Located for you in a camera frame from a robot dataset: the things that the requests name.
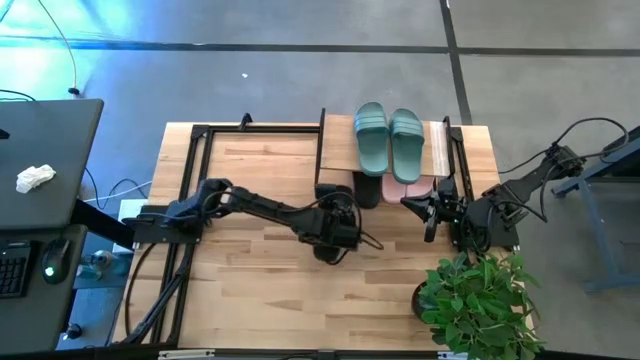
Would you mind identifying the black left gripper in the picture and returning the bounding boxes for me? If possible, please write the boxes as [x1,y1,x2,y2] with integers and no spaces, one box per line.
[300,207,385,251]

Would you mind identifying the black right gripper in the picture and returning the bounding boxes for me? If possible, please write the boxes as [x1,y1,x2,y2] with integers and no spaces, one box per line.
[399,197,471,244]

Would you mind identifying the green rubber slide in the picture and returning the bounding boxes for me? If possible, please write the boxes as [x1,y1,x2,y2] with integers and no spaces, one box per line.
[353,101,391,177]
[388,107,426,185]

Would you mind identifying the black plant pot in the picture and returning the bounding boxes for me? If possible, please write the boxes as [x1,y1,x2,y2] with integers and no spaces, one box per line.
[410,280,426,321]

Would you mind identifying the green leafy plant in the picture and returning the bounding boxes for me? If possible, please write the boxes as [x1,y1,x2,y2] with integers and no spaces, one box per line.
[417,248,545,360]

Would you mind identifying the white power strip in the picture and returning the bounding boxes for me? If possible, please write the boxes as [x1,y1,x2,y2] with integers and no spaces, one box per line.
[111,198,150,255]

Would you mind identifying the clear plastic water bottle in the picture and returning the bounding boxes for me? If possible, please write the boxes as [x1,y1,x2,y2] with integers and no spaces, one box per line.
[75,249,130,281]

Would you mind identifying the black computer mouse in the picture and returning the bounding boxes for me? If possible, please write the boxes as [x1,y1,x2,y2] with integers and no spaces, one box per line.
[40,237,73,286]

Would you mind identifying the grey desk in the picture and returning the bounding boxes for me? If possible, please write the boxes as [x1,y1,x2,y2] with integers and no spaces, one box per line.
[0,97,105,232]
[0,223,90,355]

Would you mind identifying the white crumpled tissue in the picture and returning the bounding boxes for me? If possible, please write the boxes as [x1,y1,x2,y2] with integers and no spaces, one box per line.
[15,163,57,195]

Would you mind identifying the black keyboard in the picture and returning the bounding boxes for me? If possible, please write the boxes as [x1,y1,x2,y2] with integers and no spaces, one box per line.
[0,240,33,300]

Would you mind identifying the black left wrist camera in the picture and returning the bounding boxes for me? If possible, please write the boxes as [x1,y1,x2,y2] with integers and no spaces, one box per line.
[313,183,354,211]

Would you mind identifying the black aluminium rig frame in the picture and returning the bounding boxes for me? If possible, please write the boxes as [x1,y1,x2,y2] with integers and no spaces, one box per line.
[449,124,521,251]
[119,122,324,347]

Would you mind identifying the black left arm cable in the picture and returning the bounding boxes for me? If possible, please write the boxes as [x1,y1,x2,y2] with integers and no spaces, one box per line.
[212,189,361,266]

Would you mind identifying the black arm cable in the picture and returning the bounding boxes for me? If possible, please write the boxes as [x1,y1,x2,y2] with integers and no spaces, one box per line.
[212,189,361,266]
[498,116,630,224]

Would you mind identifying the wooden shelf with black frame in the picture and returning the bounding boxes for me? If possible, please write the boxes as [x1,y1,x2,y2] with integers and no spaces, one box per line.
[313,107,457,187]

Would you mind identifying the blue-grey metal desk frame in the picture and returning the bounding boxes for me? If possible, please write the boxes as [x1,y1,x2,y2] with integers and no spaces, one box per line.
[552,124,640,294]

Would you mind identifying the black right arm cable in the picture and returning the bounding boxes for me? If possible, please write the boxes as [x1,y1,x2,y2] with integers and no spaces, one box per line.
[498,116,630,224]

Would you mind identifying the white cable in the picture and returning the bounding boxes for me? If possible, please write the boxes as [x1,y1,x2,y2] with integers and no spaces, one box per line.
[82,179,154,204]

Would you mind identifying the curved black cable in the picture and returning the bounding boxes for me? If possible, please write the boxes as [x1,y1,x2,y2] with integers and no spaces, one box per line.
[123,242,159,337]

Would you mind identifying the black floor cable with plug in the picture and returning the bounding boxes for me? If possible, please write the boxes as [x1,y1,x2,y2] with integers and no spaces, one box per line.
[36,0,82,97]

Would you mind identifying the thin black cable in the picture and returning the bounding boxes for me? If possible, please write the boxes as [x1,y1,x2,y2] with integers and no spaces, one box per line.
[0,88,37,103]

